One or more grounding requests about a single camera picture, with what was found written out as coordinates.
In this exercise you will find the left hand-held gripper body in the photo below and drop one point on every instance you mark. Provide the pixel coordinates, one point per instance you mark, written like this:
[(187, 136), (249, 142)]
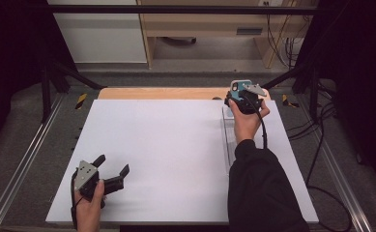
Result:
[(86, 177)]

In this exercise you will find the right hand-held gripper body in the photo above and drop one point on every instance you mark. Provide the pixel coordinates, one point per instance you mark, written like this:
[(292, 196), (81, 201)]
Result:
[(250, 103)]

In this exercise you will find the teal phone case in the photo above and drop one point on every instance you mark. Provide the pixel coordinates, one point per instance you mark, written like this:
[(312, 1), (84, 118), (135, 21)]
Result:
[(238, 86)]

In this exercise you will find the clear plastic tray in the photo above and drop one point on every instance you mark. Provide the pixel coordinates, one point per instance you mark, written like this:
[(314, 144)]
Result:
[(229, 141)]

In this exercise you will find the person's right hand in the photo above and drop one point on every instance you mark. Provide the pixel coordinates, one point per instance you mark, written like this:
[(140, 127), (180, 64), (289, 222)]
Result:
[(245, 125)]

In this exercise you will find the person's left hand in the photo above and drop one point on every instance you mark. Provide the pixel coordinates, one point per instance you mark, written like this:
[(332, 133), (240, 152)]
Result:
[(89, 212)]

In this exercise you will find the yellow black hazard tape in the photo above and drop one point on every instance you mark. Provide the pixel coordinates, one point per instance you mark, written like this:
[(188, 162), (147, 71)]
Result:
[(287, 100), (81, 101)]

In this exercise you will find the light wooden desk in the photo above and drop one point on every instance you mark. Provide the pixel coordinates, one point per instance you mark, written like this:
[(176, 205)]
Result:
[(205, 24)]

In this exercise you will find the white power outlet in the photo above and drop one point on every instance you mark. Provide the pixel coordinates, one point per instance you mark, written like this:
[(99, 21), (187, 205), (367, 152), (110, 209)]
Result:
[(271, 2)]

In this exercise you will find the black curtain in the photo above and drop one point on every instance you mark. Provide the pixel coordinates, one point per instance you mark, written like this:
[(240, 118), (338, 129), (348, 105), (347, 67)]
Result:
[(11, 64), (359, 80)]

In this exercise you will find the white cabinet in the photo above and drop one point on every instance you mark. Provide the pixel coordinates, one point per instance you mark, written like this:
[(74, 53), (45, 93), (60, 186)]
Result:
[(101, 35)]

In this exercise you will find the black frame strut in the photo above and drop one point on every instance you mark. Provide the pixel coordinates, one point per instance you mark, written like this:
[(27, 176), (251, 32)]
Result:
[(292, 75), (72, 75)]

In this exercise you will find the aluminium floor rail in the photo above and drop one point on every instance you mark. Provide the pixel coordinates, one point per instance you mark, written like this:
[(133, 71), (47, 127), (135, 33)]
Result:
[(340, 174), (18, 170)]

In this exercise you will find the black frame bar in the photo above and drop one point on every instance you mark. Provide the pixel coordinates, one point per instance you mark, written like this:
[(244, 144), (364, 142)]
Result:
[(176, 9)]

